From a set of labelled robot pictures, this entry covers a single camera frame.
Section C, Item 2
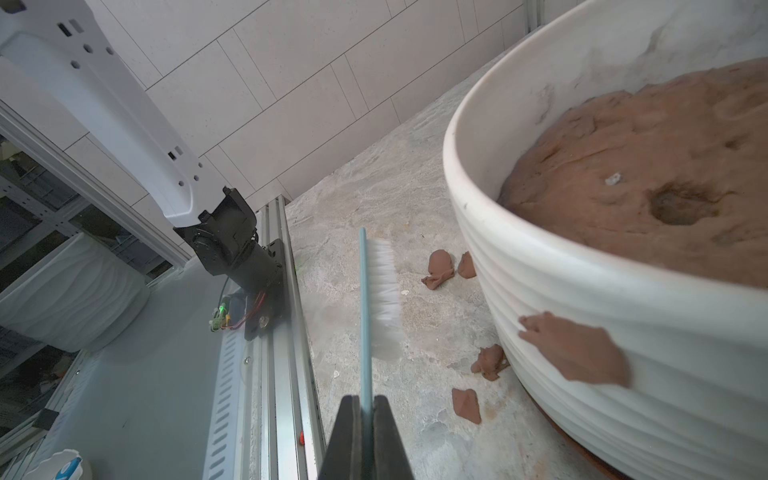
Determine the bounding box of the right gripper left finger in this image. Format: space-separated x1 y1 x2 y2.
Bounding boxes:
318 395 363 480

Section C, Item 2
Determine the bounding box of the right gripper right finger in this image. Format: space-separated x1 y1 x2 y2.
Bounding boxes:
373 395 414 480

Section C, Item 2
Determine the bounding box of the white ceramic pot with soil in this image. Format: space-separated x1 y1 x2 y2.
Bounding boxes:
443 1 767 479

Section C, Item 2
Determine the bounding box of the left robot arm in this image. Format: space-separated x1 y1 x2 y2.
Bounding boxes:
1 1 284 294

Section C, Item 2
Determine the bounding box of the left controller board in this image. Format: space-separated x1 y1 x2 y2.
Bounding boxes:
209 290 266 332

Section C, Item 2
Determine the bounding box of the terracotta saucer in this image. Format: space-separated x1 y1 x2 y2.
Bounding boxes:
523 388 632 480

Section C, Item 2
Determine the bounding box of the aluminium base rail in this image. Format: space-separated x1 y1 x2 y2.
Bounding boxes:
202 196 326 479

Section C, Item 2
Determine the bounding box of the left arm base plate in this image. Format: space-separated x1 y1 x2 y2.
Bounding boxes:
244 239 291 341

